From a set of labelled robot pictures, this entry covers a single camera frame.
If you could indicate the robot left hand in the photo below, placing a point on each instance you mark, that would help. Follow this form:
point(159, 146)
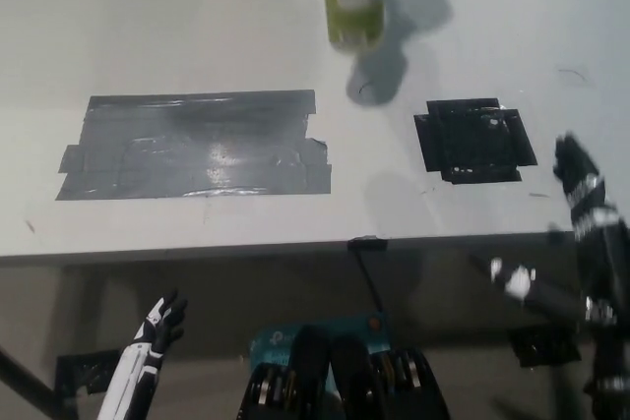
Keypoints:
point(160, 329)

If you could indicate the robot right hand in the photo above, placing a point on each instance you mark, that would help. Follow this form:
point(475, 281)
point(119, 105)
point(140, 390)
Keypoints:
point(598, 253)

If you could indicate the spray bottle with green label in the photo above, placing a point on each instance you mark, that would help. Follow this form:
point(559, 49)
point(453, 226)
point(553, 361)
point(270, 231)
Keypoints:
point(353, 2)

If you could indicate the robot body black and teal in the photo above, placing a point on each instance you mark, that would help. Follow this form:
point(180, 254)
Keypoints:
point(339, 376)

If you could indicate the black floor tape patch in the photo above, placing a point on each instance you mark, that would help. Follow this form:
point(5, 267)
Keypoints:
point(83, 371)
point(544, 346)

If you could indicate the black table leg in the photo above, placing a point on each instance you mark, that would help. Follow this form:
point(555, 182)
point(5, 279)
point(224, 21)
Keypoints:
point(24, 380)

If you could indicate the black tape square patch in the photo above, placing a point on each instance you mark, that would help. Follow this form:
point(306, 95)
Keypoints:
point(472, 142)

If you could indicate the small black tape strip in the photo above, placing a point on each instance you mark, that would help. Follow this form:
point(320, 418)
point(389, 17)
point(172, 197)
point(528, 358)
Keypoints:
point(366, 243)

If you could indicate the grey duct tape patch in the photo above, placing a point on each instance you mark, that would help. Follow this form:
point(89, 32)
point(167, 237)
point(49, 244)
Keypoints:
point(197, 149)

